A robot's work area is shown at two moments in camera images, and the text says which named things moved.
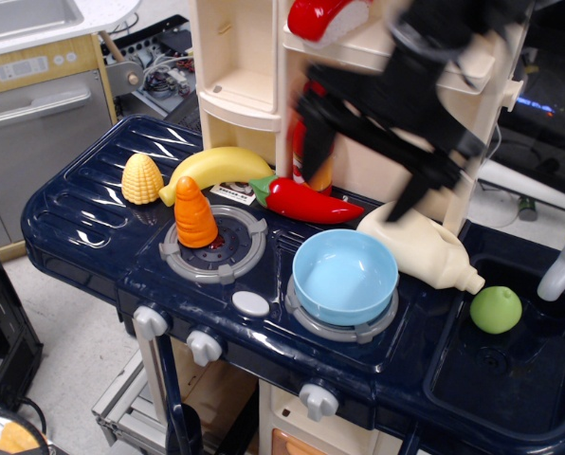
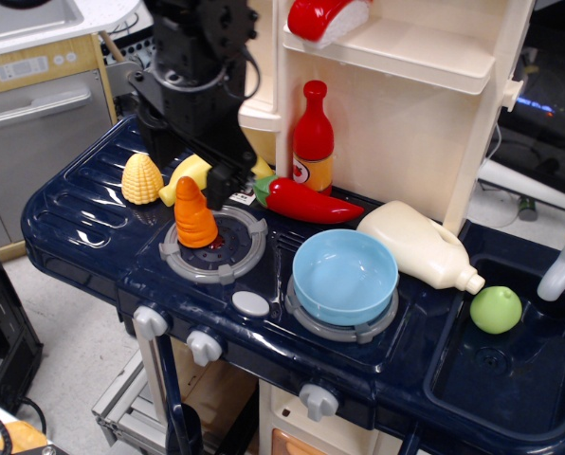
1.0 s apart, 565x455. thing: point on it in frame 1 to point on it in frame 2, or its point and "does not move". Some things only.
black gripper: (399, 113) to (194, 102)
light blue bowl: (345, 277) does not move
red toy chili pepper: (300, 203) does not move
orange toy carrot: (195, 225) does not move
